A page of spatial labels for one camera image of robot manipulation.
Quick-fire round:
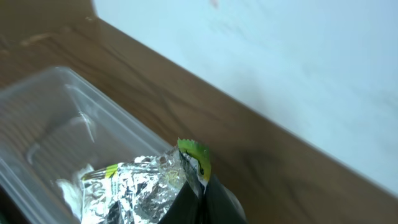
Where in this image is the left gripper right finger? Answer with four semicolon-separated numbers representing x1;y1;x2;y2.
203;174;247;224

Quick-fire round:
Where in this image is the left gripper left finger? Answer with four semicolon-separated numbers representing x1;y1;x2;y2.
158;182;203;224

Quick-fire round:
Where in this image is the green yellow foil wrapper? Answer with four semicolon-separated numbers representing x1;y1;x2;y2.
81;139;211;223

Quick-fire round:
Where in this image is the clear plastic bin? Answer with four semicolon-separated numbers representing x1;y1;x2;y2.
1;67;170;223

